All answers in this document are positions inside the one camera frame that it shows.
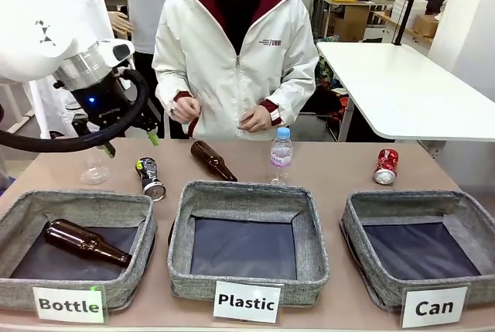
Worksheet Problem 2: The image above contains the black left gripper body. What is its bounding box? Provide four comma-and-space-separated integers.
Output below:
69, 70, 135, 135

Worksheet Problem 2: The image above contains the clear plastic cup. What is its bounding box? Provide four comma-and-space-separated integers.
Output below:
79, 149, 112, 187

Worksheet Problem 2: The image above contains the crushed black silver can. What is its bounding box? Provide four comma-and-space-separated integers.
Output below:
135, 156, 169, 203

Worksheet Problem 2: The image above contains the brown glass bottle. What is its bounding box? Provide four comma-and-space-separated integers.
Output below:
43, 218, 133, 268
190, 140, 239, 183

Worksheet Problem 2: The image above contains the clear pink-label water bottle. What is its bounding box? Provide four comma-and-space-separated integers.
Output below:
269, 127, 294, 185

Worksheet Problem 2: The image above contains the crushed red can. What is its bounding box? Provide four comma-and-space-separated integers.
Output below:
372, 148, 401, 186

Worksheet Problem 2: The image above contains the person's right forearm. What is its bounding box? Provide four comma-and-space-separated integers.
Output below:
152, 49, 194, 116

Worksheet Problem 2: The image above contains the person's left forearm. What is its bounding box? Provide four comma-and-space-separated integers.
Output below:
258, 64, 319, 126

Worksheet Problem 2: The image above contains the grey fabric basket plastic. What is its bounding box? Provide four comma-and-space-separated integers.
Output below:
166, 180, 331, 299

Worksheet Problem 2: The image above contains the grey fabric basket bottle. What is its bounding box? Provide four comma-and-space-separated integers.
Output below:
0, 189, 159, 313

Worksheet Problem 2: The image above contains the grey fabric basket can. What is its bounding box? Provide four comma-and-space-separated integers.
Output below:
339, 190, 495, 312

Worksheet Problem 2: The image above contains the white Can label sign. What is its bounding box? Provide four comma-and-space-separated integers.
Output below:
400, 286, 469, 329

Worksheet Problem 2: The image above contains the person's right hand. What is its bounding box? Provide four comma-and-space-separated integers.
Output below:
169, 98, 203, 126

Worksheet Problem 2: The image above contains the background person's hand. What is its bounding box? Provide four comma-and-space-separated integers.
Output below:
107, 10, 135, 34

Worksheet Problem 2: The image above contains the person's left hand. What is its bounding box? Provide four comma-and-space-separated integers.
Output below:
238, 105, 274, 134

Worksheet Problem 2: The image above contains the background person white coat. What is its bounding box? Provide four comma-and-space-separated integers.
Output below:
92, 0, 186, 55

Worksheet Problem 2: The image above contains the person's white jacket torso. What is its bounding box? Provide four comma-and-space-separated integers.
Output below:
152, 0, 319, 142

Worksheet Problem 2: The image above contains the white Bottle label sign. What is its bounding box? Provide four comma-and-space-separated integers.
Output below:
32, 286, 108, 324

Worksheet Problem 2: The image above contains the white Plastic label sign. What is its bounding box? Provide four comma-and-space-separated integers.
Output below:
212, 280, 283, 324

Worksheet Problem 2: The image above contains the white side table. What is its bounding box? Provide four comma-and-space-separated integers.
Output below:
316, 40, 495, 142

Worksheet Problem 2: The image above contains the black stand pole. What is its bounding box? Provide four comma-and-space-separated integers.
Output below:
391, 0, 422, 46

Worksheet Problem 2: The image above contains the large cardboard box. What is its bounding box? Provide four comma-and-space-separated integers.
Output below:
411, 13, 442, 38

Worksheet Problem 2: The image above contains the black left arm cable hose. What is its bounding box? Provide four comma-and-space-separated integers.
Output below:
0, 70, 151, 154

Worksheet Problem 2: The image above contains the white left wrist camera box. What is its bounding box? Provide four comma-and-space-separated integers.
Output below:
95, 37, 136, 67

